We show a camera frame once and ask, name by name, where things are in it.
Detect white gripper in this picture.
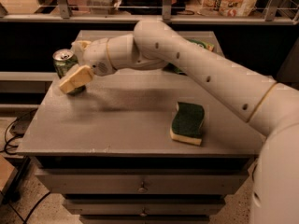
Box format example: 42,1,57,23
59,38,116,93

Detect green soda can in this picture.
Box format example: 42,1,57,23
52,49,86,95

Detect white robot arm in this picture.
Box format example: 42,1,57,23
60,19,299,224

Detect metal railing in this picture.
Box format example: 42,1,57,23
0,0,299,25

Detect black bag background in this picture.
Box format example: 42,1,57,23
119,0,189,15

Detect green snack bag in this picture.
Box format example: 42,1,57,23
164,39,215,76

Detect grey drawer cabinet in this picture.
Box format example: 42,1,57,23
16,30,268,224

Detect green yellow sponge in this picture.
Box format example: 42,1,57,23
170,102,205,146

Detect top drawer knob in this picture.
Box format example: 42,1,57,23
137,181,148,193

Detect drawer knob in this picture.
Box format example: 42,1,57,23
137,181,148,193
139,208,148,217

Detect black cables left floor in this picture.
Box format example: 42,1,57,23
0,109,52,224

